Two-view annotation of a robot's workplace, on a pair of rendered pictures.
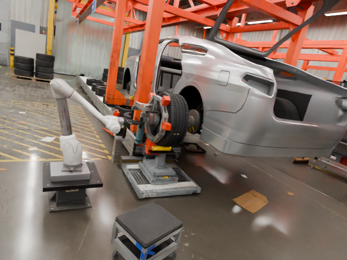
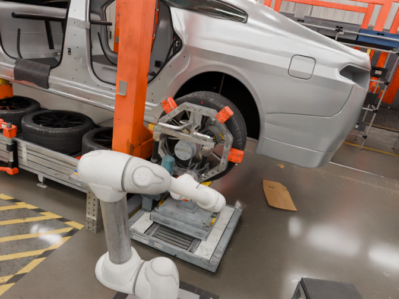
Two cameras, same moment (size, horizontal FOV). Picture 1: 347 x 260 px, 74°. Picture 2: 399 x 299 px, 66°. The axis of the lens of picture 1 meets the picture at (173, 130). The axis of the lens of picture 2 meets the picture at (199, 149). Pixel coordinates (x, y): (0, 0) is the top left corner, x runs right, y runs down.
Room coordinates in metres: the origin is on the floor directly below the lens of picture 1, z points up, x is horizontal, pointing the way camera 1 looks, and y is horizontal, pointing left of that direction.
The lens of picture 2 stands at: (1.24, 1.60, 1.65)
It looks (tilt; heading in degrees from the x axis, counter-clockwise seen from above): 23 degrees down; 316
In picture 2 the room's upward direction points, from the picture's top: 10 degrees clockwise
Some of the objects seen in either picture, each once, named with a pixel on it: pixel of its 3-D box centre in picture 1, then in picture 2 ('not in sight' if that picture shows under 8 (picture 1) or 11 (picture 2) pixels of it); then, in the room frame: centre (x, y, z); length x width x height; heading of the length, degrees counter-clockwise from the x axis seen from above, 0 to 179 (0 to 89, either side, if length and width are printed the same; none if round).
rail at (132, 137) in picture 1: (116, 123); (10, 146); (4.27, 1.10, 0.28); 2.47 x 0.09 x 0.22; 30
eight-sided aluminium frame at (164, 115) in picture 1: (155, 118); (192, 143); (2.72, 0.25, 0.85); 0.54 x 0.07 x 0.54; 30
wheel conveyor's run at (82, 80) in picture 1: (93, 86); not in sight; (9.39, 3.57, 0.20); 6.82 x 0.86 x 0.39; 30
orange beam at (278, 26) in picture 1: (260, 27); not in sight; (5.35, -1.39, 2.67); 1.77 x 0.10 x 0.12; 30
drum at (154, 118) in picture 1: (149, 118); (189, 146); (2.68, 0.31, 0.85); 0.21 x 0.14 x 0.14; 120
